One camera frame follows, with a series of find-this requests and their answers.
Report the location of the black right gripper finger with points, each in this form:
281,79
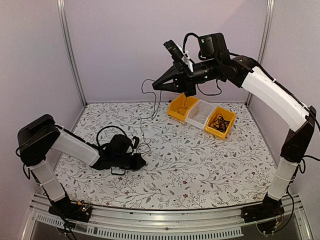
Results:
167,79
165,85

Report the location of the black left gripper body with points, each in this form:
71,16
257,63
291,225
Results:
119,162

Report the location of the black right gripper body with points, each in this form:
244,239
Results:
191,82

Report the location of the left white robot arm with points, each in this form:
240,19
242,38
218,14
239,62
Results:
42,135

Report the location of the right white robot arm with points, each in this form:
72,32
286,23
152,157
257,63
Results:
246,73

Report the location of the left yellow plastic bin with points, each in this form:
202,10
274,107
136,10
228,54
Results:
180,106

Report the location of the yellow plastic bin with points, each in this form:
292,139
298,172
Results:
220,122
180,106

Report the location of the white translucent plastic bin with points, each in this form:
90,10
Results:
200,113

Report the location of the right yellow plastic bin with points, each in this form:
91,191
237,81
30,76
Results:
220,122

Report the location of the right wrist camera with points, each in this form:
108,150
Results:
178,53

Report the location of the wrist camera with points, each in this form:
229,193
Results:
178,53
135,142

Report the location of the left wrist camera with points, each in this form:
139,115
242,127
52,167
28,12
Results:
135,142

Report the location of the right aluminium frame post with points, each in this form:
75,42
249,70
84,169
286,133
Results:
266,30

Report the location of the aluminium frame post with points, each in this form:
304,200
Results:
266,30
61,7

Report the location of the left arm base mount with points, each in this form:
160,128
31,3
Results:
66,209

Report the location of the aluminium front rail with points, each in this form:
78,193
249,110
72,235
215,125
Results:
112,223

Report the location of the left aluminium frame post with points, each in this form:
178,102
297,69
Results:
61,7

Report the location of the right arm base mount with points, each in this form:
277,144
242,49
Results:
270,211

